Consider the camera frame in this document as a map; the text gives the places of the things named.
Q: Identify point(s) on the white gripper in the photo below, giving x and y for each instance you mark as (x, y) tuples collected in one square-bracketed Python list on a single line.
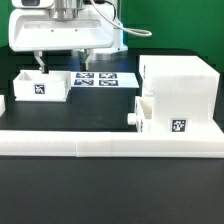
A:
[(34, 30)]

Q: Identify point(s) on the white drawer tray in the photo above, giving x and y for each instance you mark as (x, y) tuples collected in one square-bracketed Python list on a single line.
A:
[(141, 117), (33, 85)]

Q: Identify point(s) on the white front drawer tray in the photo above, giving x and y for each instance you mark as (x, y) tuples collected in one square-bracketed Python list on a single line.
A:
[(141, 117)]

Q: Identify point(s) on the white drawer cabinet box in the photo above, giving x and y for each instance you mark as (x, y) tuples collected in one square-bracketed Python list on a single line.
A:
[(182, 93)]

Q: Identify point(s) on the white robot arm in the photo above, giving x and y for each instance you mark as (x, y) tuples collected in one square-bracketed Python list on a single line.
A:
[(64, 10)]

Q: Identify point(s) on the white fiducial marker sheet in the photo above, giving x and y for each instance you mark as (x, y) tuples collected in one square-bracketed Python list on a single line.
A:
[(104, 80)]

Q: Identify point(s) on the white L-shaped border fence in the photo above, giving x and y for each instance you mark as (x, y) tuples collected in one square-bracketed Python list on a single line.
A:
[(112, 144)]

